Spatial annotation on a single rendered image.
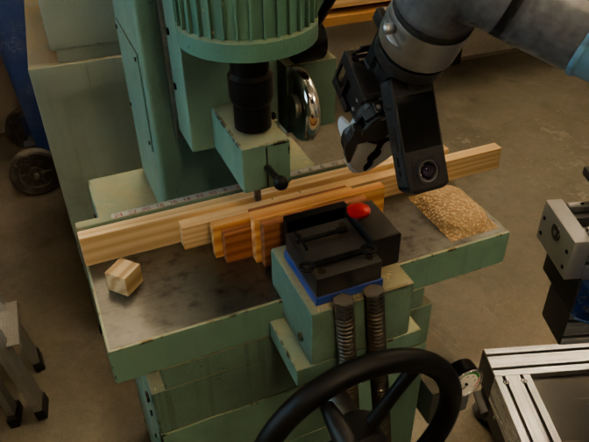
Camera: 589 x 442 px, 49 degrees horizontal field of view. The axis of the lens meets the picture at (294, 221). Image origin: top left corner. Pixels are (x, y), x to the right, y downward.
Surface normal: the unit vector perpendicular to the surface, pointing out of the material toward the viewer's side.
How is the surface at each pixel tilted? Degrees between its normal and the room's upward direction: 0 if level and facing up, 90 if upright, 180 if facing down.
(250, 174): 90
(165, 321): 0
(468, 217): 28
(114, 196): 0
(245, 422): 90
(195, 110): 90
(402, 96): 62
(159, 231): 90
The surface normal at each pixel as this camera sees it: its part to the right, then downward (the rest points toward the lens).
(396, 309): 0.39, 0.55
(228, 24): -0.19, 0.59
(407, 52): -0.48, 0.75
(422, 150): 0.31, 0.11
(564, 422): -0.01, -0.80
